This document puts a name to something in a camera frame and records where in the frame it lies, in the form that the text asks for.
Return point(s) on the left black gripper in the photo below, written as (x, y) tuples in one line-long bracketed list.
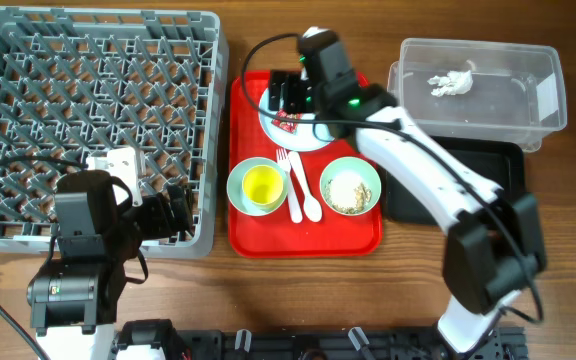
[(164, 226)]

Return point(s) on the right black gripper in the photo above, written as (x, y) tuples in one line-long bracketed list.
[(291, 87)]

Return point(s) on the red snack wrapper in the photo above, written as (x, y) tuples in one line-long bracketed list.
[(284, 123)]

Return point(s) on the yellow plastic cup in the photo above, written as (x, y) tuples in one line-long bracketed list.
[(263, 186)]

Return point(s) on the green bowl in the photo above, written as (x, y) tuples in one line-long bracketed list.
[(362, 168)]

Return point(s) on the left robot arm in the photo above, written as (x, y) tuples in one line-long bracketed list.
[(74, 296)]

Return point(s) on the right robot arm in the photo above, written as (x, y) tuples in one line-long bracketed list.
[(494, 242)]

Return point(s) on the grey plastic dishwasher rack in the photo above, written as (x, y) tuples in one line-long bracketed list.
[(76, 83)]

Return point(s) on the light blue small bowl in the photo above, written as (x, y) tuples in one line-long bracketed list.
[(234, 187)]

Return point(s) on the light blue plate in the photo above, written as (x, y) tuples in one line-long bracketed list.
[(297, 137)]

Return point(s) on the white plastic fork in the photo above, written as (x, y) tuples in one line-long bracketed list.
[(294, 208)]

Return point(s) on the red plastic tray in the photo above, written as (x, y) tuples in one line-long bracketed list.
[(275, 235)]

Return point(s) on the white plastic spoon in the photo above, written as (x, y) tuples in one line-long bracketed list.
[(311, 205)]

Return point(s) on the rice and peanut scraps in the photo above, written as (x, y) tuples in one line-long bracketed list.
[(347, 193)]

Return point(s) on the crumpled white tissue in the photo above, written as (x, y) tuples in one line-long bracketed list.
[(454, 83)]

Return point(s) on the clear plastic bin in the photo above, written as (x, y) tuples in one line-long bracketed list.
[(518, 93)]

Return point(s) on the black plastic tray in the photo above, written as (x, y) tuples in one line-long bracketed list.
[(501, 162)]

